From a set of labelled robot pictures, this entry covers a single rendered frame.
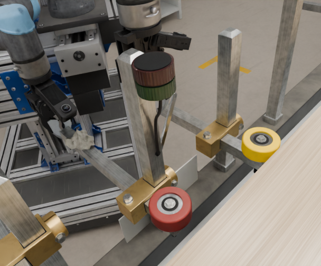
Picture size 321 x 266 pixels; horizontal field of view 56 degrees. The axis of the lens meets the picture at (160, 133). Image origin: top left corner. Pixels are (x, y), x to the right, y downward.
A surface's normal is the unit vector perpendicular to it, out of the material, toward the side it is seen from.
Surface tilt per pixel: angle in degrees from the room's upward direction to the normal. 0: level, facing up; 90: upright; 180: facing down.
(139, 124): 90
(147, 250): 0
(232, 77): 90
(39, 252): 90
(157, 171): 90
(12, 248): 0
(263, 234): 0
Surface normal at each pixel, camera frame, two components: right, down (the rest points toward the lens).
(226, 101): -0.71, 0.52
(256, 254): -0.11, -0.74
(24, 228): 0.69, 0.42
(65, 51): 0.20, 0.64
